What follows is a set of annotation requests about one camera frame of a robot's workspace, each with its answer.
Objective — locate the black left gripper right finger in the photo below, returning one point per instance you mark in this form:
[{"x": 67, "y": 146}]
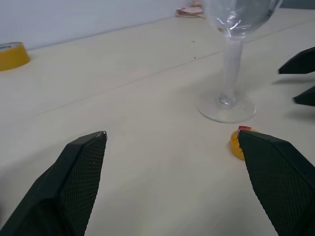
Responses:
[{"x": 278, "y": 182}]

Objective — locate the yellow tape roll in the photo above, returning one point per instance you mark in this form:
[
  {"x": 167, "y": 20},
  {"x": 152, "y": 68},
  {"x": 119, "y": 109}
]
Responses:
[{"x": 12, "y": 57}]

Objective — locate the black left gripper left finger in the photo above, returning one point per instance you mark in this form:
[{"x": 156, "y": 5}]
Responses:
[{"x": 61, "y": 191}]

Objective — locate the crumpled pink cloth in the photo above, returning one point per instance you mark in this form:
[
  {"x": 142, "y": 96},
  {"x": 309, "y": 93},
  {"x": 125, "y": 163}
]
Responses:
[{"x": 190, "y": 11}]

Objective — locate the clear wine glass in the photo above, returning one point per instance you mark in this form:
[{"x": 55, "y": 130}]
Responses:
[{"x": 232, "y": 64}]

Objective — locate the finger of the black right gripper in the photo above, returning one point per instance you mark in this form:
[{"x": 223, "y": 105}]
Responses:
[
  {"x": 299, "y": 64},
  {"x": 306, "y": 97}
]

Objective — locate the dark liquid plastic bottle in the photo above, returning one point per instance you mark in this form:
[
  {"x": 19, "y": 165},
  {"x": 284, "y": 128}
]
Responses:
[{"x": 235, "y": 146}]

